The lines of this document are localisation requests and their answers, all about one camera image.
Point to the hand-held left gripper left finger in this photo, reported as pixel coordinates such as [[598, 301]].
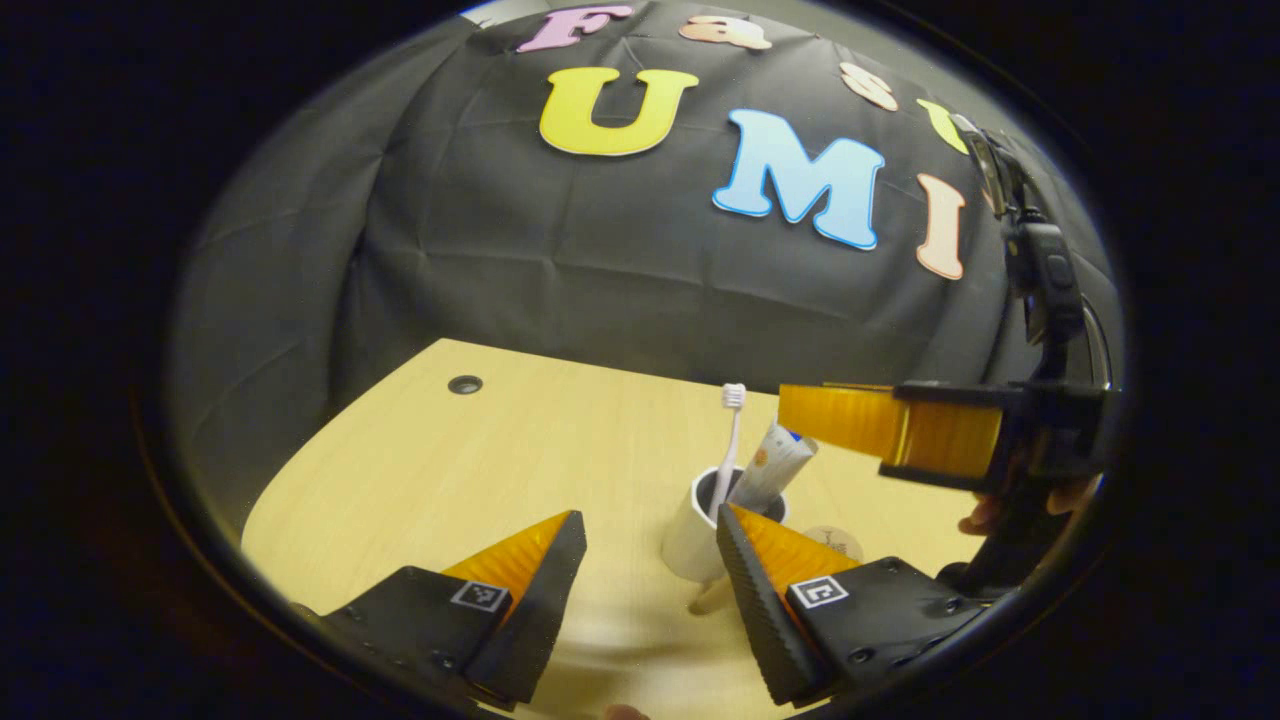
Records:
[[540, 610]]

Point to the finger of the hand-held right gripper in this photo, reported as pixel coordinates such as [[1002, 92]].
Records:
[[850, 420]]

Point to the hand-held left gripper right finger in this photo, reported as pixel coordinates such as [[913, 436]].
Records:
[[765, 620]]

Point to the white toothpaste tube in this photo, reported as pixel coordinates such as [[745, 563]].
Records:
[[775, 465]]

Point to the round cork coaster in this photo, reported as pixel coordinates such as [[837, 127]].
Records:
[[838, 545]]

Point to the white toothbrush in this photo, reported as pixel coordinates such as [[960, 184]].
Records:
[[730, 440]]

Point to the light wooden desktop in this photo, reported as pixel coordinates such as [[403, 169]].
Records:
[[450, 470]]

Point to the black backdrop cloth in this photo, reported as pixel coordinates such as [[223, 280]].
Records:
[[500, 250]]

